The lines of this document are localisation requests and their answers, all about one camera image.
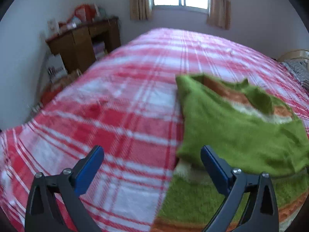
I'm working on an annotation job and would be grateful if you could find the green striped knit sweater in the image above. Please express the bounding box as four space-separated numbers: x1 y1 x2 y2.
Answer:
151 74 308 231

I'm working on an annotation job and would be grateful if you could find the red bag on floor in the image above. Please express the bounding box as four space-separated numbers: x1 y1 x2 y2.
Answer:
40 84 63 106

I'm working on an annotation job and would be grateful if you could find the red plaid bed sheet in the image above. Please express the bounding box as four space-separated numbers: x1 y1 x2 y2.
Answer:
1 28 308 231

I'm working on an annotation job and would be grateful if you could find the white paper bag black print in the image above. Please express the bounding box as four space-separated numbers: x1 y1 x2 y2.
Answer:
46 55 68 83

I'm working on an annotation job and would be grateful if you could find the patterned pillow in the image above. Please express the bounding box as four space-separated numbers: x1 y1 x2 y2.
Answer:
282 58 309 91

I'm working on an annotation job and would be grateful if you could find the cream wooden headboard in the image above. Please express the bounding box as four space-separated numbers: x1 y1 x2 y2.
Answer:
278 49 309 62

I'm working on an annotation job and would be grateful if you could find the brown wooden desk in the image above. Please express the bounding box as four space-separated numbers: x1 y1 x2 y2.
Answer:
46 16 121 73

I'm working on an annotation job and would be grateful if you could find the red gift bag on desk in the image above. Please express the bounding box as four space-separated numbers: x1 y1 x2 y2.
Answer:
72 4 98 23

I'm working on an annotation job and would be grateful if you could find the right beige curtain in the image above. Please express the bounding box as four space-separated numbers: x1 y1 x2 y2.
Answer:
206 0 231 30

